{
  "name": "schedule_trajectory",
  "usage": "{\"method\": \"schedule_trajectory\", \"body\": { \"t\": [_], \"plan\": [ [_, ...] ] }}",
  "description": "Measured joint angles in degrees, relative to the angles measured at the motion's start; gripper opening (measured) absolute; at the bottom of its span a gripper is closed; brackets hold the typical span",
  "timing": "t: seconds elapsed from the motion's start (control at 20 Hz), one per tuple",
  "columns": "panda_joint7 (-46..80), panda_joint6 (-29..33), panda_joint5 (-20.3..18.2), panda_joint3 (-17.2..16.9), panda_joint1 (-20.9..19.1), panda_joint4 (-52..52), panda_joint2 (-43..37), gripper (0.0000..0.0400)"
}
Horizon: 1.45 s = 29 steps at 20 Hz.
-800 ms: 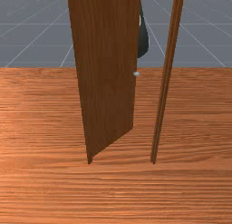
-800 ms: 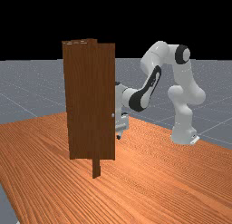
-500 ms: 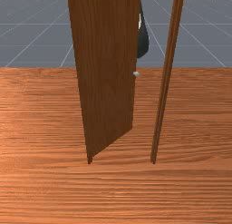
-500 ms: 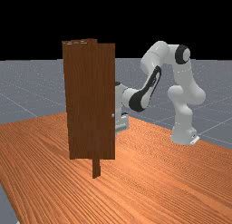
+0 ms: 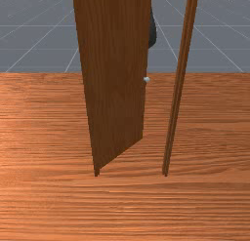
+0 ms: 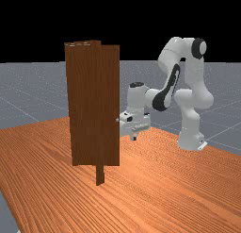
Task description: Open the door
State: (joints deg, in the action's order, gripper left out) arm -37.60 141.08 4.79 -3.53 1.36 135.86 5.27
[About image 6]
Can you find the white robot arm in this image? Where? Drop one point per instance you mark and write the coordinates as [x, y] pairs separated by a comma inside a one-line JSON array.
[[192, 86]]

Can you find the brown wooden door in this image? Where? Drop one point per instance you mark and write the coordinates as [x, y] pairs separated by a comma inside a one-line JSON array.
[[94, 104]]

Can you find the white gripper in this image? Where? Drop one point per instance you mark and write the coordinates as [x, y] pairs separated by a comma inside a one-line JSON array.
[[138, 123]]

